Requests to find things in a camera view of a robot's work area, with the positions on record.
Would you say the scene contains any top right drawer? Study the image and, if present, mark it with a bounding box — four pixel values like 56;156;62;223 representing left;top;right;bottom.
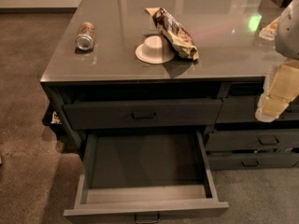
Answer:
217;96;299;123

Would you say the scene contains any dark object beside cabinet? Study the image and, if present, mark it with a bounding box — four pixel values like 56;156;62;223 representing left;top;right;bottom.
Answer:
42;105;65;136

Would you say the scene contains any dark grey cabinet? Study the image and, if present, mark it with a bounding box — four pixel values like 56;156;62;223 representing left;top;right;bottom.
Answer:
41;0;298;169

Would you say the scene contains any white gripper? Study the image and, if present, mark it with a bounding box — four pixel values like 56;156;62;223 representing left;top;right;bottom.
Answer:
255;0;299;122

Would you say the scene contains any white upside-down bowl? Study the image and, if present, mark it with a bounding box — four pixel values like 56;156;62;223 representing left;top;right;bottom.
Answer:
135;35;175;64

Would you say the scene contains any orange soda can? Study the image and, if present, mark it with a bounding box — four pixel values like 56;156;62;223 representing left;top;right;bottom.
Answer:
76;22;95;50

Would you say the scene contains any middle right drawer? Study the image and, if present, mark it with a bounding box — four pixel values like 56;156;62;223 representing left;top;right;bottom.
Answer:
206;129;299;151

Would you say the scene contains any closed top left drawer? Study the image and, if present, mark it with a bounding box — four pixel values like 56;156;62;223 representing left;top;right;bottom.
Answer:
64;99;222;130

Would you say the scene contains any bottom right drawer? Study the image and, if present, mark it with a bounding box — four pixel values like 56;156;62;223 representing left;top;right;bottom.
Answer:
207;153;299;170

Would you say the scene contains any brown chip bag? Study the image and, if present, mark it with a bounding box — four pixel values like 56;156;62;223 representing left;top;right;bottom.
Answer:
145;7;199;61

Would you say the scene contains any open middle drawer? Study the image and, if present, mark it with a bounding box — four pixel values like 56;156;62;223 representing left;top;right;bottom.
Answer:
64;132;229;224

